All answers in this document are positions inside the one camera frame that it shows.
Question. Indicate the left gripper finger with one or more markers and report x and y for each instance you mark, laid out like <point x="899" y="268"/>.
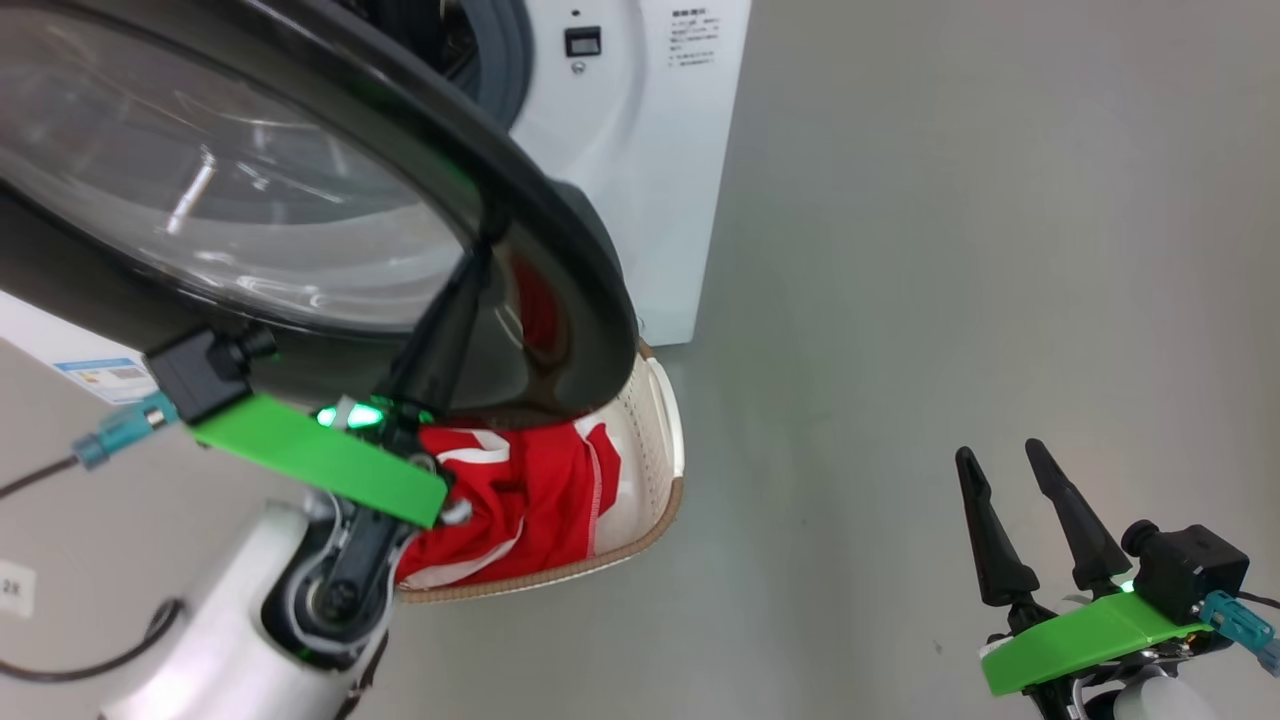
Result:
<point x="440" y="340"/>

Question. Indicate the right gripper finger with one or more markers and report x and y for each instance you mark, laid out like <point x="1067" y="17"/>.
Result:
<point x="1085" y="530"/>
<point x="1000" y="550"/>

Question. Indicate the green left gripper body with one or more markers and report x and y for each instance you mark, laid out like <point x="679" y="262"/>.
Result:
<point x="310" y="460"/>

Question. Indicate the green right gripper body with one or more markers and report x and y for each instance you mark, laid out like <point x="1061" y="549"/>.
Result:
<point x="1080" y="640"/>

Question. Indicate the black round washer door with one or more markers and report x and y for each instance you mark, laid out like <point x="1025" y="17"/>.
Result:
<point x="560" y="230"/>

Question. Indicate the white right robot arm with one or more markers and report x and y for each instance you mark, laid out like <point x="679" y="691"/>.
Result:
<point x="1160" y="700"/>

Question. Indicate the cream basket brown rim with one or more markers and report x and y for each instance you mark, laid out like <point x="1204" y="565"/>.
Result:
<point x="650" y="440"/>

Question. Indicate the white front-load washing machine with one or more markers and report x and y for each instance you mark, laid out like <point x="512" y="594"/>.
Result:
<point x="650" y="200"/>

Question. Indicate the blue energy label sticker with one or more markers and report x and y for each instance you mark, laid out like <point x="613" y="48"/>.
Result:
<point x="105" y="380"/>

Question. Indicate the white paper floor label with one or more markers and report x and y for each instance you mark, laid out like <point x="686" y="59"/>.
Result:
<point x="15" y="590"/>

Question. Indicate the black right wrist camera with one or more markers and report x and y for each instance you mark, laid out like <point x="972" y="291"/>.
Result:
<point x="1190" y="570"/>

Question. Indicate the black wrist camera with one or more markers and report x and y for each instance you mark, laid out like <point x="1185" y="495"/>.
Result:
<point x="1190" y="570"/>
<point x="200" y="375"/>

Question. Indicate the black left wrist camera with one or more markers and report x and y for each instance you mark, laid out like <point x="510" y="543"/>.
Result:
<point x="200" y="375"/>

